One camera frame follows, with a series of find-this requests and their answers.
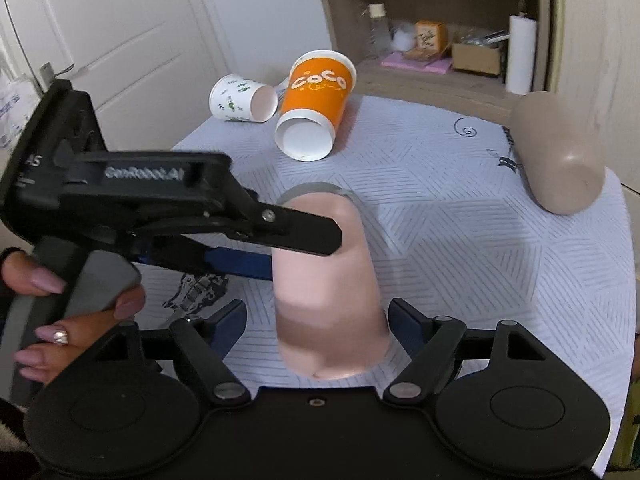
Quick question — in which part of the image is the white paper towel roll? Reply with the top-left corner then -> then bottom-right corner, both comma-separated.
506,15 -> 537,96

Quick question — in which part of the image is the brown plastic cup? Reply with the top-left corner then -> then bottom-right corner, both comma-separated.
509,91 -> 605,216

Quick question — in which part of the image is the small cardboard box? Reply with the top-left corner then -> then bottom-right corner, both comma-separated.
451,44 -> 502,76

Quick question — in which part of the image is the white door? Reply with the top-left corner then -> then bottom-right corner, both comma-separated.
1,0 -> 227,151

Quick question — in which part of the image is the pink flat pad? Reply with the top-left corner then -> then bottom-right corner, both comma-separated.
381,52 -> 452,75

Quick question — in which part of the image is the white patterned table cloth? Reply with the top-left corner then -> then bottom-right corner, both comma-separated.
134,92 -> 637,477

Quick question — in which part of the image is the wooden shelf unit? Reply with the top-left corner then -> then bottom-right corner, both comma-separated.
322,0 -> 553,124

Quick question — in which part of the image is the white floral paper cup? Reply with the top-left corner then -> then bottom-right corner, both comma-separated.
208,74 -> 278,122

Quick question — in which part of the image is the clear bottle with beige cap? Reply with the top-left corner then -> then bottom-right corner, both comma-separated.
368,3 -> 392,60

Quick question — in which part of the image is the pink plastic cup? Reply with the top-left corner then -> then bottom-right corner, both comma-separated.
271,182 -> 390,380

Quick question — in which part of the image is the small orange box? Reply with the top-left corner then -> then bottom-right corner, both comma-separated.
416,21 -> 448,58

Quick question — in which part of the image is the orange paper coffee cup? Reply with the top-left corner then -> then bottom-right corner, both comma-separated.
274,49 -> 357,162

